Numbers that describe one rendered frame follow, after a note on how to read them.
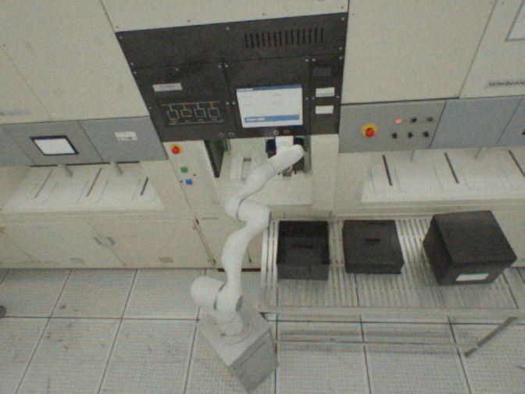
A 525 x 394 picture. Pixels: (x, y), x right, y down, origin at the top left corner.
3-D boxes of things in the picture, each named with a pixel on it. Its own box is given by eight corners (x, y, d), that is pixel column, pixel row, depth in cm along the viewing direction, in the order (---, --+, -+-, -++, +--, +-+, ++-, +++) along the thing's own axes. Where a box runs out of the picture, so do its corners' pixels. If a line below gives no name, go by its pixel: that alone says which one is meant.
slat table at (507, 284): (270, 353, 234) (258, 311, 176) (273, 274, 273) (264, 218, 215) (470, 358, 220) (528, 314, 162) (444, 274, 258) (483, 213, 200)
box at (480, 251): (437, 287, 175) (453, 263, 156) (420, 240, 193) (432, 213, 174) (495, 284, 173) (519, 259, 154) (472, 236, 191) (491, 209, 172)
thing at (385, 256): (345, 273, 185) (347, 261, 175) (341, 228, 204) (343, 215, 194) (401, 274, 181) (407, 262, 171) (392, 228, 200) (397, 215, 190)
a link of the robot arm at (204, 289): (231, 327, 154) (220, 307, 136) (196, 313, 160) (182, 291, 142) (242, 303, 161) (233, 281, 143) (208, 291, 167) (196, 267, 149)
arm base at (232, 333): (229, 352, 165) (222, 341, 151) (206, 324, 175) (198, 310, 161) (258, 325, 172) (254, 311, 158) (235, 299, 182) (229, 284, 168)
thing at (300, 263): (280, 237, 205) (278, 220, 191) (326, 237, 201) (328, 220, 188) (277, 279, 187) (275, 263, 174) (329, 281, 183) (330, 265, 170)
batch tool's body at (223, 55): (216, 277, 276) (109, 39, 127) (230, 189, 336) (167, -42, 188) (326, 277, 266) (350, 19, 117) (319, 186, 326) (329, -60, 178)
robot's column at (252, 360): (249, 397, 219) (227, 367, 161) (223, 363, 234) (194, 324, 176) (280, 364, 229) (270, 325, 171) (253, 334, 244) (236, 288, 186)
